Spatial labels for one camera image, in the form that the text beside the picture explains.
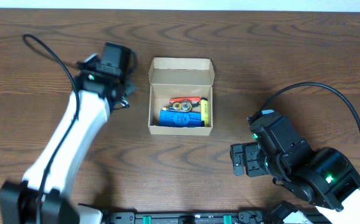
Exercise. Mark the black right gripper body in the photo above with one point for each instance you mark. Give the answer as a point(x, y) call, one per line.
point(248, 158)

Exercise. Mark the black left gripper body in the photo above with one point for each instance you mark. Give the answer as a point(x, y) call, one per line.
point(127, 88)

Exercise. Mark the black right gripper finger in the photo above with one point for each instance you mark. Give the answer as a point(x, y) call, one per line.
point(238, 166)
point(237, 149)

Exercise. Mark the blue plastic block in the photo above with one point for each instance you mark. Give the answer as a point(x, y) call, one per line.
point(180, 120)

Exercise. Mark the cardboard box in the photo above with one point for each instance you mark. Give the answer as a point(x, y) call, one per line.
point(179, 77)

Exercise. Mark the yellow highlighter pen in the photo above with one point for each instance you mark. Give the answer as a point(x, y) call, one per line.
point(204, 112)

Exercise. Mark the correction tape dispenser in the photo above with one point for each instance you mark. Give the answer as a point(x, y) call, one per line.
point(180, 107)

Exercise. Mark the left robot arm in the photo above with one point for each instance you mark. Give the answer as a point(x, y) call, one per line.
point(43, 195)

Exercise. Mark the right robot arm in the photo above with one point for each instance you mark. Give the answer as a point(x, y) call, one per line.
point(324, 178)

